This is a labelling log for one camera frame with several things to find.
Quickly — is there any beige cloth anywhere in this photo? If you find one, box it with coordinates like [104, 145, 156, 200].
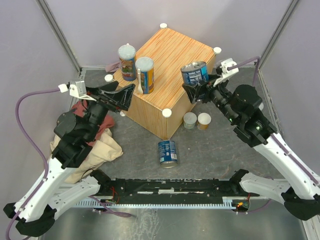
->
[64, 128, 123, 184]

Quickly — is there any wooden cube counter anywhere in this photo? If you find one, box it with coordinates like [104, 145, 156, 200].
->
[126, 28, 216, 140]

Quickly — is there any clear lid small cup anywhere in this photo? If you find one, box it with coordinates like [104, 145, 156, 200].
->
[183, 112, 197, 130]

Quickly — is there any tall yellow drink can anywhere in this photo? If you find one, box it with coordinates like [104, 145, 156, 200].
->
[135, 56, 155, 94]

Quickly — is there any orange cup white lid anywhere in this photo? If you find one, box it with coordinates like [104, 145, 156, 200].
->
[197, 112, 211, 130]

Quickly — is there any red cloth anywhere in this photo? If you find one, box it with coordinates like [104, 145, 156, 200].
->
[70, 100, 115, 146]

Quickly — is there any pink cloth behind counter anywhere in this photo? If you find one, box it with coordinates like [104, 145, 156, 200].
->
[105, 61, 120, 73]

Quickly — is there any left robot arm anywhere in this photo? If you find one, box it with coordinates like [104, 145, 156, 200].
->
[3, 80, 135, 239]

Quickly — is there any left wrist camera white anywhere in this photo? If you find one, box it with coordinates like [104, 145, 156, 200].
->
[58, 80, 96, 101]

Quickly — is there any white cable duct strip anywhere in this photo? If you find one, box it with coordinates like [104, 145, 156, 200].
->
[73, 197, 246, 210]

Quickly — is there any tall can cartoon label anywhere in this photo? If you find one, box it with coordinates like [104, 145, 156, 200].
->
[117, 43, 137, 82]

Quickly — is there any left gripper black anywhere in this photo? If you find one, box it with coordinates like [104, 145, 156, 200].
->
[84, 80, 137, 141]

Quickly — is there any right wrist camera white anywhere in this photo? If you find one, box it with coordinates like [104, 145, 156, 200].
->
[213, 58, 239, 87]

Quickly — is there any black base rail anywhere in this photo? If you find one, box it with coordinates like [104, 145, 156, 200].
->
[89, 169, 258, 204]

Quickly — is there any blue soup can lying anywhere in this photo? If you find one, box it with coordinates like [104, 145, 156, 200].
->
[158, 140, 178, 168]

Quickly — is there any white plastic spoon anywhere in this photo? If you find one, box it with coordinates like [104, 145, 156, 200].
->
[137, 68, 144, 94]

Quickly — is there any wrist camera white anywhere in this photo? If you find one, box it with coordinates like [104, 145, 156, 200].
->
[58, 80, 96, 101]
[213, 58, 239, 87]

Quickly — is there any blue Progresso soup can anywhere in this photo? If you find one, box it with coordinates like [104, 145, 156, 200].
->
[180, 61, 209, 85]

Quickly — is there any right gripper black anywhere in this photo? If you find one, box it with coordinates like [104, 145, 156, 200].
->
[183, 73, 240, 124]

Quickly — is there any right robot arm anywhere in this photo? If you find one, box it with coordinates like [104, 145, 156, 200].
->
[182, 75, 320, 221]

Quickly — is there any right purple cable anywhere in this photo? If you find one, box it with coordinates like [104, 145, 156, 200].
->
[231, 55, 262, 86]

